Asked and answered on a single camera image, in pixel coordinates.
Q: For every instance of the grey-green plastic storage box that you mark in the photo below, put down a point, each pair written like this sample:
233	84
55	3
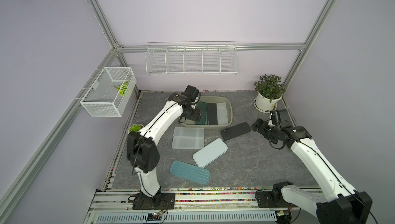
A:
212	99

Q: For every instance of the long white wire wall basket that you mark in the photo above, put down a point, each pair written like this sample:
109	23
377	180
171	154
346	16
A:
192	59

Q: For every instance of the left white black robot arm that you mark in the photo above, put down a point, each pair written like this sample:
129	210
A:
142	151

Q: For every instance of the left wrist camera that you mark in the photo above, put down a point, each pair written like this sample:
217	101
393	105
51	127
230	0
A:
192	93

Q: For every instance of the small potted succulent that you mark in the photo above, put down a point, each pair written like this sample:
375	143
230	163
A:
135	128

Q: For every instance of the light blue pencil case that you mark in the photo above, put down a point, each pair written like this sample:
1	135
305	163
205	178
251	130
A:
210	153

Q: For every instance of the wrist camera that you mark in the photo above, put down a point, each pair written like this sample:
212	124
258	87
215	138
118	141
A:
192	93
281	119

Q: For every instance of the aluminium rail frame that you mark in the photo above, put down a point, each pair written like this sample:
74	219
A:
194	205

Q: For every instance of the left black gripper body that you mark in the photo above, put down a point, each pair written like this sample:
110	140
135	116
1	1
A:
193	114

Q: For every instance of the black pencil case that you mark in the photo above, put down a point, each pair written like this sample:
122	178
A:
212	114
235	131

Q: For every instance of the teal ribbed pencil case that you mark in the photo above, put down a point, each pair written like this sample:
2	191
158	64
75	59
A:
190	172

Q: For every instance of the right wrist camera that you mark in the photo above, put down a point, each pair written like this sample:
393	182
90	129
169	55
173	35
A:
281	119

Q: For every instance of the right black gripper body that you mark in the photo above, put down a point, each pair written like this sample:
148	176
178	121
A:
269	132

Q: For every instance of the dark green pencil case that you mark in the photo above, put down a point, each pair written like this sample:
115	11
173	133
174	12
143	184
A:
202	106

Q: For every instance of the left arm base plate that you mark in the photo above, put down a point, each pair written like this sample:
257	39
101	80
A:
161	201

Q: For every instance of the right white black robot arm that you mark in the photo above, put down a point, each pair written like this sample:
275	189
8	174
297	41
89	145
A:
341	204

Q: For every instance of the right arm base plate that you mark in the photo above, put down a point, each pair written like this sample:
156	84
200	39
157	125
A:
266	199

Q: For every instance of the white mesh wall basket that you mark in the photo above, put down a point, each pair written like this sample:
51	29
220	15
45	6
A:
102	98

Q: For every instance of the large potted green plant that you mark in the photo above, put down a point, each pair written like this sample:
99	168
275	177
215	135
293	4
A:
270	90

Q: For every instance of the clear pencil case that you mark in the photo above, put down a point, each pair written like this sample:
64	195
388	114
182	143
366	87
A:
188	132
188	143
222	114

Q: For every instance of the green leaf toy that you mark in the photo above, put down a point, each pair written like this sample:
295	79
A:
122	89

